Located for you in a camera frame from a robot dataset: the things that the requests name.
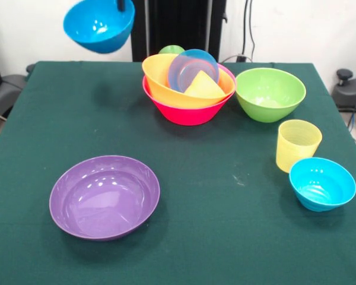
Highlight translucent yellow plastic cup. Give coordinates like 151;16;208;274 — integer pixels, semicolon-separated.
275;119;323;174

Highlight large pink plastic bowl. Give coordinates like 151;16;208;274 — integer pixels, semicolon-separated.
142;64;236;126

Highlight black hanging cable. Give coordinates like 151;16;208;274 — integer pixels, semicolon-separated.
221;0;256;63

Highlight dark green tablecloth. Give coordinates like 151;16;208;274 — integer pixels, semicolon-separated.
0;61;356;285

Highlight green plastic bowl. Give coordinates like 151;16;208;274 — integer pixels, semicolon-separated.
235;67;307;124

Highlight black swivel chair base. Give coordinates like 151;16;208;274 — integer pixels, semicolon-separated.
332;68;356;133

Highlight translucent blue ribbed bowl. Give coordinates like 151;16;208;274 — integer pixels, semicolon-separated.
167;49;220;93

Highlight black office chair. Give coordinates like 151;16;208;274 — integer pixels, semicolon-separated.
0;64;36;121

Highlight small cyan plastic bowl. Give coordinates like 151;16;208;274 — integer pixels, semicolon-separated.
288;157;356;213

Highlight green plastic cup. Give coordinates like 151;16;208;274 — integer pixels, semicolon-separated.
158;45;186;55

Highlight yellow-orange plastic cup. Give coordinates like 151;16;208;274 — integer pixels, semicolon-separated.
201;70;227;99
183;71;209;98

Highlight large blue plastic bowl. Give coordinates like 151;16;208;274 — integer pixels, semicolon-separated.
63;0;136;55

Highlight purple plastic bowl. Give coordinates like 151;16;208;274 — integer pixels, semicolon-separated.
49;155;161;241

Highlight large orange plastic bowl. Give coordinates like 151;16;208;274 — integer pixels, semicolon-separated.
141;53;237;109

